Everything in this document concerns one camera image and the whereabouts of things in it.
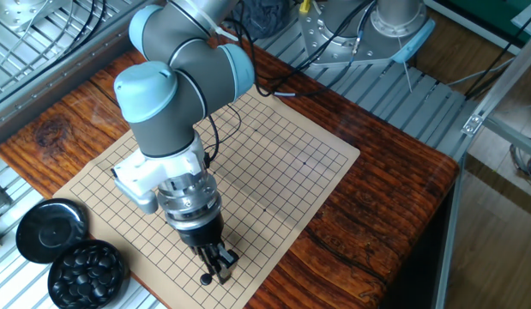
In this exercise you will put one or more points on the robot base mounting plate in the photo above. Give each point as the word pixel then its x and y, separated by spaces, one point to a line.
pixel 355 49

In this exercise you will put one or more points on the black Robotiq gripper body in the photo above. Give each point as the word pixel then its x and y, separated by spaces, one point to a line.
pixel 203 234

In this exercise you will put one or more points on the black bowl lid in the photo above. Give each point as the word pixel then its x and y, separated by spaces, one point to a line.
pixel 50 229

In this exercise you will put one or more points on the perforated aluminium plate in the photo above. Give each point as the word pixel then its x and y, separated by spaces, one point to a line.
pixel 20 10

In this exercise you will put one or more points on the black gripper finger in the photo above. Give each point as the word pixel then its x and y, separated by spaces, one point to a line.
pixel 227 259
pixel 209 262

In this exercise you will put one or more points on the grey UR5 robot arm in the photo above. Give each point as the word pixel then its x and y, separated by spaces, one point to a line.
pixel 170 98

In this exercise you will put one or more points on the black bowl of stones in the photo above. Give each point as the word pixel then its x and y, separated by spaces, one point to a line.
pixel 87 274

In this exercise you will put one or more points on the small yellow clip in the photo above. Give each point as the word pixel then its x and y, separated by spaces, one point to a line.
pixel 305 6

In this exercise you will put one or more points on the dark blue towel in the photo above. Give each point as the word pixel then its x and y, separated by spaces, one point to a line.
pixel 265 17

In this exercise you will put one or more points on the aluminium frame rail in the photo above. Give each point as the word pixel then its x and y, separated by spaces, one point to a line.
pixel 46 90

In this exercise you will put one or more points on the black Go stone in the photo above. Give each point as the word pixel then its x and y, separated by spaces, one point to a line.
pixel 205 279

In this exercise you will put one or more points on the aluminium frame beam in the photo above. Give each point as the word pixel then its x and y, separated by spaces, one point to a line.
pixel 447 236
pixel 501 86
pixel 514 137

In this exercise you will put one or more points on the beige Go board mat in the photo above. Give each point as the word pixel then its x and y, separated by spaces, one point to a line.
pixel 291 171

